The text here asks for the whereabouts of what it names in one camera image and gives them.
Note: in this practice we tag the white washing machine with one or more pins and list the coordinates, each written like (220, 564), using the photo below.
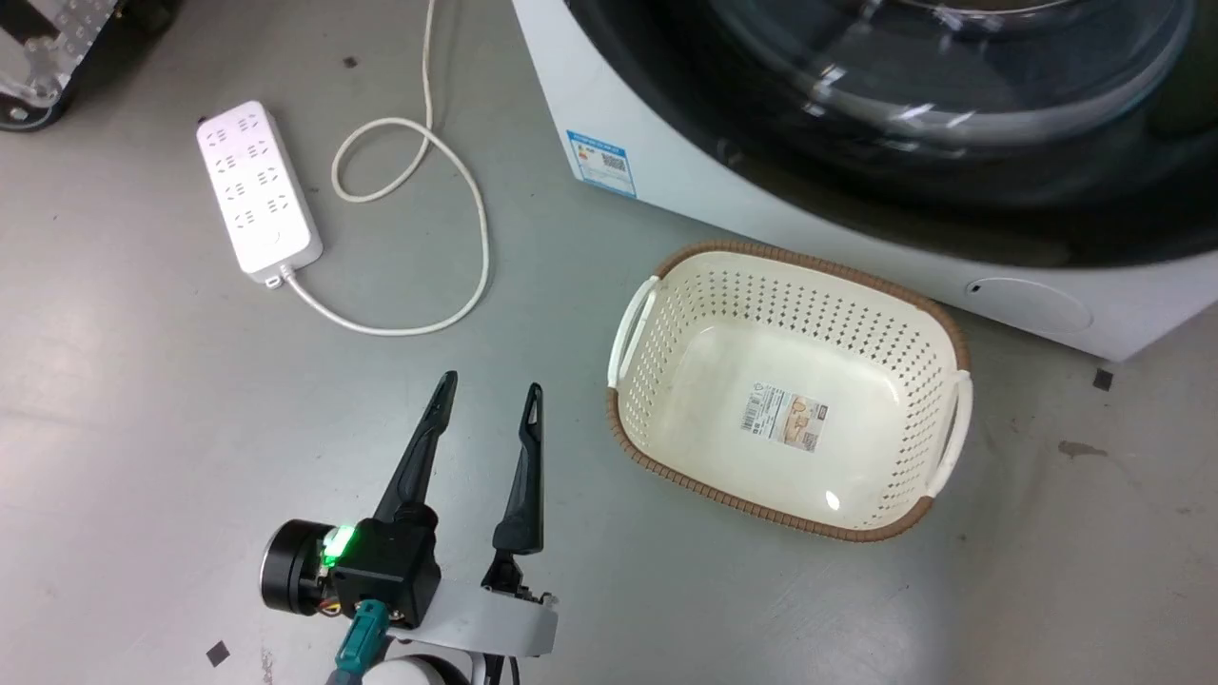
(666, 190)

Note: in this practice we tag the black tape square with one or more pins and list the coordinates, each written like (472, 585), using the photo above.
(1103, 380)
(219, 654)

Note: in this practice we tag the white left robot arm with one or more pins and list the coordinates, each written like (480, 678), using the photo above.
(419, 674)

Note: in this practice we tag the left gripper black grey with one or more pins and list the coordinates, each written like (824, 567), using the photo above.
(390, 571)

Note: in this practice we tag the paper label in basket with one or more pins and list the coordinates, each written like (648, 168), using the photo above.
(784, 417)

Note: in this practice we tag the cream perforated laundry basket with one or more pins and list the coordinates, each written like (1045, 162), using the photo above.
(790, 314)

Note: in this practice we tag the dark glass washing machine door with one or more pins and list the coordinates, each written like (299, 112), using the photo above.
(952, 181)

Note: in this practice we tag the white power strip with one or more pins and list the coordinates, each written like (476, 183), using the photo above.
(257, 185)

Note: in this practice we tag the blue white energy sticker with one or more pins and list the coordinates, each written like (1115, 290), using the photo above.
(601, 164)

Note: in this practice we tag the clear acrylic wheeled cart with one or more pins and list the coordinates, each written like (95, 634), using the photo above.
(57, 48)

